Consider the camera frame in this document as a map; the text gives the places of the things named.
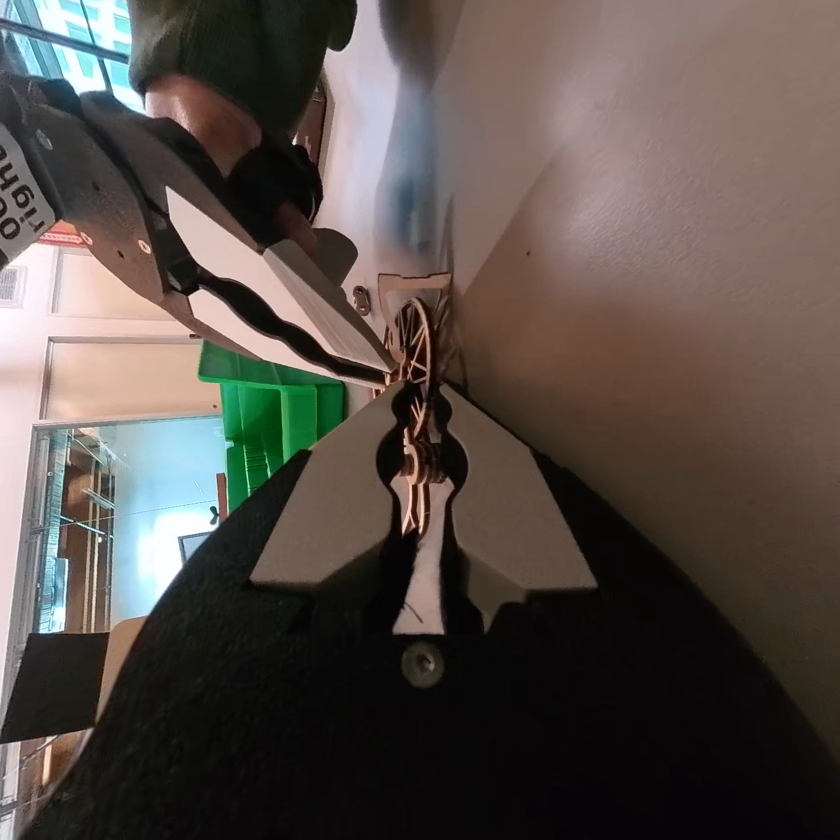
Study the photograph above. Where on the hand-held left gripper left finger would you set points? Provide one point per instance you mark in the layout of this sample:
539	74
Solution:
321	518

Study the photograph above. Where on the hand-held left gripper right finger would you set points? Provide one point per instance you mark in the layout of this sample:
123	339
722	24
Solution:
525	518

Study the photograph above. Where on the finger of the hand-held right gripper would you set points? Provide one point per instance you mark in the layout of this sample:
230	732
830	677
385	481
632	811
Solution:
236	321
315	302

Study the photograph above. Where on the wooden bicycle model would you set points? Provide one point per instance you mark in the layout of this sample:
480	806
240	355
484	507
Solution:
420	459

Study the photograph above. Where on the grey desk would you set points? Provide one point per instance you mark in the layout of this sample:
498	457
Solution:
656	328

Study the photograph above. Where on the person's right hand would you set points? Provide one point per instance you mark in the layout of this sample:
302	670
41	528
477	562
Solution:
197	111

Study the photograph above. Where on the green plastic bin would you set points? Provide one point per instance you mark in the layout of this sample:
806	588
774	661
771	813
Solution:
262	407

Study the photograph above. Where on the white door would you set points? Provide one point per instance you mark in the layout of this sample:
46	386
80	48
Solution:
131	380
118	282

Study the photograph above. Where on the wooden office table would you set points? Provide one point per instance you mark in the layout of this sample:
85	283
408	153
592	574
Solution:
223	495

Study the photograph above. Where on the large paned window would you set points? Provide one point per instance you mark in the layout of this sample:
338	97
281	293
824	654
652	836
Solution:
79	59

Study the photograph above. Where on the computer monitor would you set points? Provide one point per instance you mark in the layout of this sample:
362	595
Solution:
191	548

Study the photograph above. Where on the beige chair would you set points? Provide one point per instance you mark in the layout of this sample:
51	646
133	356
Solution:
121	656

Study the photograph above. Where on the metal storage rack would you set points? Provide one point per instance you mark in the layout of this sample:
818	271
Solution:
72	525

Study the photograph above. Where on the red wall sign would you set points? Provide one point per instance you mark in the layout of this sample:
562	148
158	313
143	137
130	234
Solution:
65	235

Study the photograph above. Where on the wall air vent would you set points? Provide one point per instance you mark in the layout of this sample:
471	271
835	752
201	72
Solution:
12	287

